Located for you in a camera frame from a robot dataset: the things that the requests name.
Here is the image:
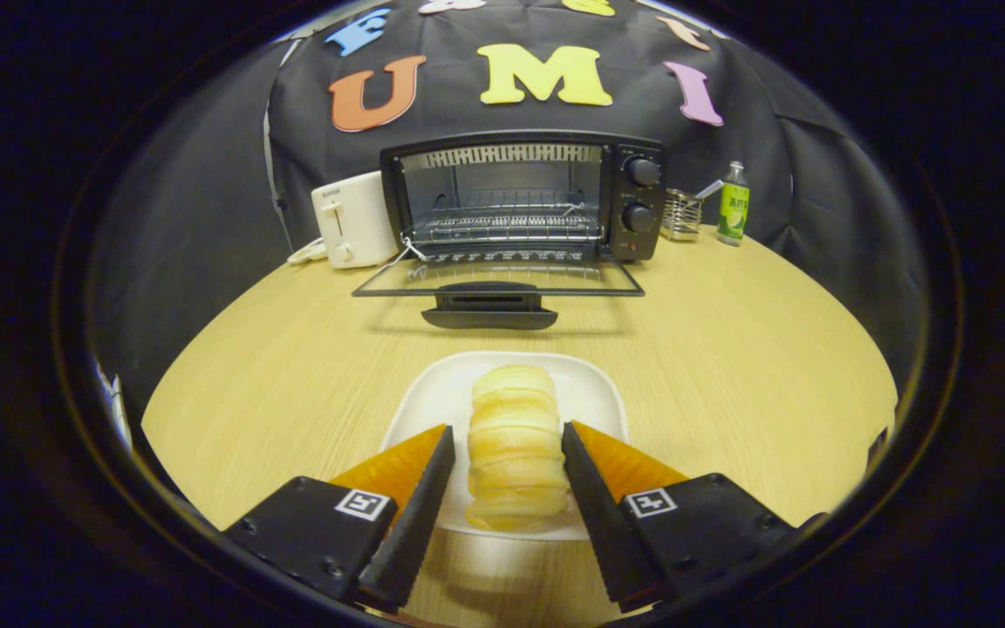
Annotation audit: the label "wire mesh holder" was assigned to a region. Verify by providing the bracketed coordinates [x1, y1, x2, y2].
[661, 188, 704, 242]

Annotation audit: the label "white pop-up toaster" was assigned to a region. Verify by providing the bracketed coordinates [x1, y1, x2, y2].
[287, 170, 400, 270]

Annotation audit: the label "green label bottle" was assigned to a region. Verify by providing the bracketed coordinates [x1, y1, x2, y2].
[717, 160, 751, 247]

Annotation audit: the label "metal oven rack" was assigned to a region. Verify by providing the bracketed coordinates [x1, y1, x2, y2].
[407, 188, 605, 247]

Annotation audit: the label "yellow bread roll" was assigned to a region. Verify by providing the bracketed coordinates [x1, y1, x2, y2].
[466, 365, 571, 533]

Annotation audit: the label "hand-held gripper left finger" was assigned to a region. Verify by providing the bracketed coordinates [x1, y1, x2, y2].
[223, 424, 457, 613]

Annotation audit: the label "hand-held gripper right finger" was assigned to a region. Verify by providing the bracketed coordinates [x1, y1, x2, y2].
[561, 420, 826, 614]

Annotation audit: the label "white plate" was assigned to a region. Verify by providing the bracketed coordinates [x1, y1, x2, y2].
[380, 351, 630, 542]

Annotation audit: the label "black toaster oven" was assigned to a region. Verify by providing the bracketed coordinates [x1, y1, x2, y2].
[352, 129, 667, 331]

